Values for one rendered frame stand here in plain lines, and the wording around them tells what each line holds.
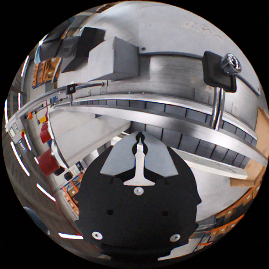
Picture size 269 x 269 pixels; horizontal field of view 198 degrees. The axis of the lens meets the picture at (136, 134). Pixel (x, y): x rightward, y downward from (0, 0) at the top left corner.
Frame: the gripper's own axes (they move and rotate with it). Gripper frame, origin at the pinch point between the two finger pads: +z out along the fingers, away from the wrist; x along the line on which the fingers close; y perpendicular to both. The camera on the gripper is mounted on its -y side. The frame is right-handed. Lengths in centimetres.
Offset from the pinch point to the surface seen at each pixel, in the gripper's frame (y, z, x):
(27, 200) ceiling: 153, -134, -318
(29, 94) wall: -200, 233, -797
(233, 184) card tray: 13.1, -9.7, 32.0
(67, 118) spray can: -1.1, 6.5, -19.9
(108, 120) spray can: -0.9, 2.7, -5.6
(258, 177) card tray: 9, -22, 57
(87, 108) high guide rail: -3.7, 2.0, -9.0
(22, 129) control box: -3, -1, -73
